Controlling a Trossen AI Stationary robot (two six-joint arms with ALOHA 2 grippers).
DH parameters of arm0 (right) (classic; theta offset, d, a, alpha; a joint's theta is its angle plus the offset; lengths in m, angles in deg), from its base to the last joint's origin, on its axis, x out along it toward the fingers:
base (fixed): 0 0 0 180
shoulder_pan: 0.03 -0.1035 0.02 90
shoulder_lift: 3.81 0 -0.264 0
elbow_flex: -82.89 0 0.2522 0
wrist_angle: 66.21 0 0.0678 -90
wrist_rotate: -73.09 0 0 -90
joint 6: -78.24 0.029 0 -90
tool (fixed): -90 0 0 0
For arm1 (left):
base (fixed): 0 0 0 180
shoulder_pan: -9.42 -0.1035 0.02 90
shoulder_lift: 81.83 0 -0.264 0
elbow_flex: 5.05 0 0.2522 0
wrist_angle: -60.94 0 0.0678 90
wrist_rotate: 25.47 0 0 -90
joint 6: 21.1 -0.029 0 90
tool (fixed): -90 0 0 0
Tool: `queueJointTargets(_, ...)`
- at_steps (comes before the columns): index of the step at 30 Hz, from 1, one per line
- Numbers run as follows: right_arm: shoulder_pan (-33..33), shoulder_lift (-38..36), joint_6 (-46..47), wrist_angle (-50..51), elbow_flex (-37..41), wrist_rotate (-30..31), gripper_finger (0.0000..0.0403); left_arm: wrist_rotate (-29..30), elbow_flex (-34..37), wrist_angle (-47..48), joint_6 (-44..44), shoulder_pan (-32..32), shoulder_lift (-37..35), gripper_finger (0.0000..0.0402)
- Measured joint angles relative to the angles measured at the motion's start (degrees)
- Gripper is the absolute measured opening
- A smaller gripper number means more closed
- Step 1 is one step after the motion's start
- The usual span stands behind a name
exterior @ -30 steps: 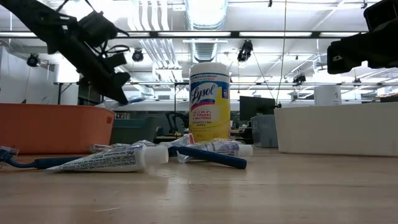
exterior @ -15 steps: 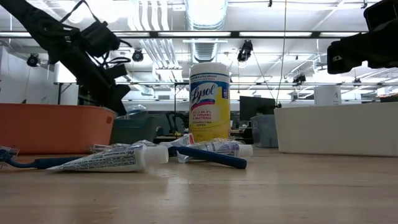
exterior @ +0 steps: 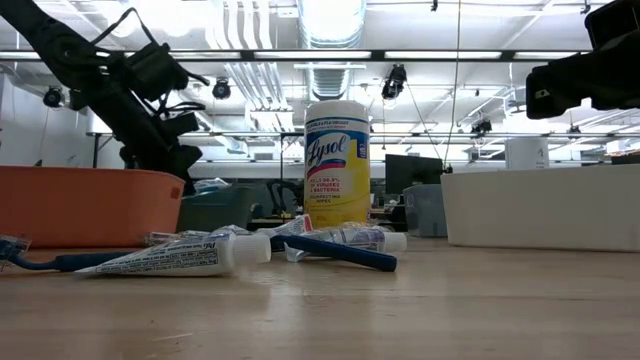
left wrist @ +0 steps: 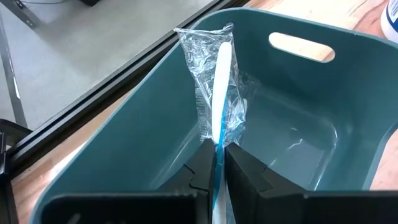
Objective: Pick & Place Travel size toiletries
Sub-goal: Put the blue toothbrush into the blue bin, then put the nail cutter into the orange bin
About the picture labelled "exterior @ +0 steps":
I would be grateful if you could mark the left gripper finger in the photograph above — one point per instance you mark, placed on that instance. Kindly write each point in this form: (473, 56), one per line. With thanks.
(187, 162)

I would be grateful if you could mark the blue white toothbrush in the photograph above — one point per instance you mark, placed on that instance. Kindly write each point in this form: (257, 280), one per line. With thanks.
(175, 237)
(212, 186)

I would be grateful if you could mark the orange plastic bin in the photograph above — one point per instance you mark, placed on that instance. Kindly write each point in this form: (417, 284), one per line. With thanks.
(85, 205)

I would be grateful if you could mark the small white toothpaste tube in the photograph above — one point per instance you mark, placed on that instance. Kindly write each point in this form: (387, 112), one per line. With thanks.
(175, 257)
(295, 226)
(360, 237)

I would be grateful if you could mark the white plastic bin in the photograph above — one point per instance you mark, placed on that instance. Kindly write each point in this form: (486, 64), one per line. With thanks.
(540, 210)

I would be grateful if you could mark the yellow white wipes canister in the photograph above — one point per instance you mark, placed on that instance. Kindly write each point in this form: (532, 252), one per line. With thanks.
(337, 165)

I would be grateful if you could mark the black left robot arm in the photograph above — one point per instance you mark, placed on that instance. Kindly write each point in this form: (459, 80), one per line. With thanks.
(50, 40)

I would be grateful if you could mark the teal plastic bin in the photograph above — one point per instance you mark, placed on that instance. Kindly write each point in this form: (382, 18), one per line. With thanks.
(215, 210)

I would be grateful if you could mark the black ceiling spotlight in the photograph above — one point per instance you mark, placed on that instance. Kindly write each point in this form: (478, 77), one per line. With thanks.
(481, 126)
(221, 89)
(395, 80)
(52, 96)

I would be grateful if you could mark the white led light bar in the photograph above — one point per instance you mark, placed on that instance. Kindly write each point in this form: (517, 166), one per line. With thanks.
(442, 54)
(312, 54)

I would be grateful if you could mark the black computer monitor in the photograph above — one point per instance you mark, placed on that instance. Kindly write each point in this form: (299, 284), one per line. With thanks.
(412, 172)

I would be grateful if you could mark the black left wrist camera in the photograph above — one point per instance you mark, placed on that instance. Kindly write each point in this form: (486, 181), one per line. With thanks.
(155, 70)

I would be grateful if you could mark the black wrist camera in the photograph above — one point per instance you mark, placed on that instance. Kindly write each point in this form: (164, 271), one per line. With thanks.
(155, 70)
(615, 22)

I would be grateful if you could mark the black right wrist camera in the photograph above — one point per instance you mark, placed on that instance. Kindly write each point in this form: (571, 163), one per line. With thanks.
(615, 22)

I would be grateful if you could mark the silver ventilation duct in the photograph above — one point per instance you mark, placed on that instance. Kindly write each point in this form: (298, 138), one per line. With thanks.
(332, 30)

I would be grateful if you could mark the black overhead rail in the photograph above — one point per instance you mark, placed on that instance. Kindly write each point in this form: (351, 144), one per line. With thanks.
(377, 55)

